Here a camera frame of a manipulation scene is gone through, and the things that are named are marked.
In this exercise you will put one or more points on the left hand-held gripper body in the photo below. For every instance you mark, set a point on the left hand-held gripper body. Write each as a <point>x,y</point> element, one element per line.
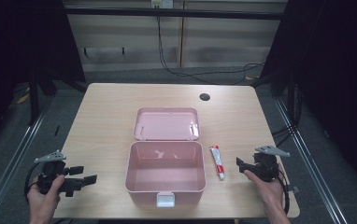
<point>52,169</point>

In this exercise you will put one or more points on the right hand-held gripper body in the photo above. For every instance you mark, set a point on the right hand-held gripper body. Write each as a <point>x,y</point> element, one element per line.
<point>267,165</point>

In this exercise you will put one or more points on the person's right hand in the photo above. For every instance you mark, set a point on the person's right hand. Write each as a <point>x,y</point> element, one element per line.
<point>270,193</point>

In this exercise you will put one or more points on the person's left hand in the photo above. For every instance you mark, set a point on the person's left hand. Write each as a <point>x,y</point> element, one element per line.
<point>44,203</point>

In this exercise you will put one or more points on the white and red tube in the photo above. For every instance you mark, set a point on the white and red tube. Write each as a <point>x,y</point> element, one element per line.
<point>217,163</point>

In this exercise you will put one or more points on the small black floor object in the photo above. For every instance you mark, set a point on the small black floor object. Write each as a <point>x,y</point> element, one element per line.
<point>57,130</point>

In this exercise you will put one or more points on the black metal stand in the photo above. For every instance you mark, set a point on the black metal stand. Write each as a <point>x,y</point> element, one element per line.
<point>34,99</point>

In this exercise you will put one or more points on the pink plastic box with lid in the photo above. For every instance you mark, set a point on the pink plastic box with lid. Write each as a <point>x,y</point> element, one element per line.
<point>165,174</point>

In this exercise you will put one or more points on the yellow floor tape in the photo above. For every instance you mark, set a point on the yellow floor tape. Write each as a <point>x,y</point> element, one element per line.
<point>23,99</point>

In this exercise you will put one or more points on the black curtain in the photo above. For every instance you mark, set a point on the black curtain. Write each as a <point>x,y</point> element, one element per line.
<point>21,40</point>
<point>332,62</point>

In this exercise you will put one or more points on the black horizontal bar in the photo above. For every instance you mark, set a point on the black horizontal bar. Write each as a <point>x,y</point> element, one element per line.
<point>173,13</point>

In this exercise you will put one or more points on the aluminium floor rail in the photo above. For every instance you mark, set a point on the aluminium floor rail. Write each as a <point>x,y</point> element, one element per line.
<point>313,168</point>
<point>8,174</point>

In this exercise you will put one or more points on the white wall socket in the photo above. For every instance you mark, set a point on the white wall socket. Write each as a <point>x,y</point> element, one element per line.
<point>162,3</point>

